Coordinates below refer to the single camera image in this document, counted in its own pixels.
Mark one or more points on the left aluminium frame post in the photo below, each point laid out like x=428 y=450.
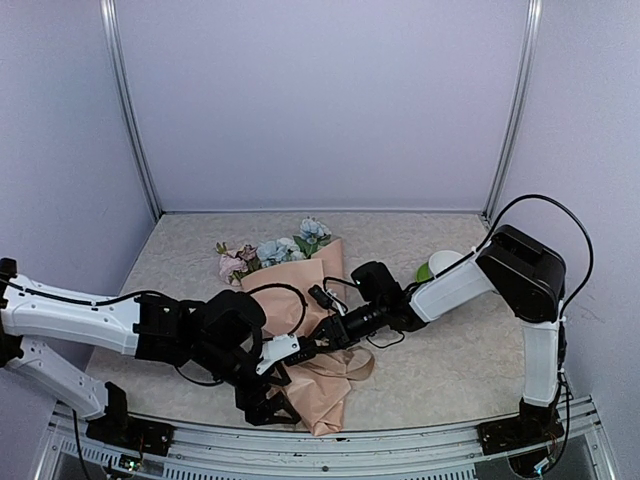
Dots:
x=108 y=10

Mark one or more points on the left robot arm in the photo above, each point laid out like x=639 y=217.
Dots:
x=223 y=335

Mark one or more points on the front aluminium rail base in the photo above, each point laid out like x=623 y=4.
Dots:
x=199 y=451

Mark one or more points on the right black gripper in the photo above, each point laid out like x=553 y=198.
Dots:
x=338 y=334

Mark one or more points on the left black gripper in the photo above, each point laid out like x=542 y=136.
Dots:
x=258 y=414

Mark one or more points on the pink rose stem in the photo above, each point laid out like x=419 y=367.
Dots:
x=235 y=264

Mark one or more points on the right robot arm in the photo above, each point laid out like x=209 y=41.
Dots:
x=524 y=276

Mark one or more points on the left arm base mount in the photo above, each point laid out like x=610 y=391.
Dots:
x=125 y=430

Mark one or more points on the white ceramic bowl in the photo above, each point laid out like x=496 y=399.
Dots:
x=441 y=260

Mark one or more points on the aluminium frame post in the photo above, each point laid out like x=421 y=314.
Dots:
x=108 y=10
x=517 y=107

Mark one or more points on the right aluminium frame post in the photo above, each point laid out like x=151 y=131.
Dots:
x=517 y=107

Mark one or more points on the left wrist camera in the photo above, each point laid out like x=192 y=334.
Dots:
x=288 y=348

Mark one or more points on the green plate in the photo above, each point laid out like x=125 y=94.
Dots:
x=423 y=273

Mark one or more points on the tan ribbon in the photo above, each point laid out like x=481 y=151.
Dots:
x=356 y=364

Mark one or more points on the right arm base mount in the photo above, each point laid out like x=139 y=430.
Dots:
x=520 y=435

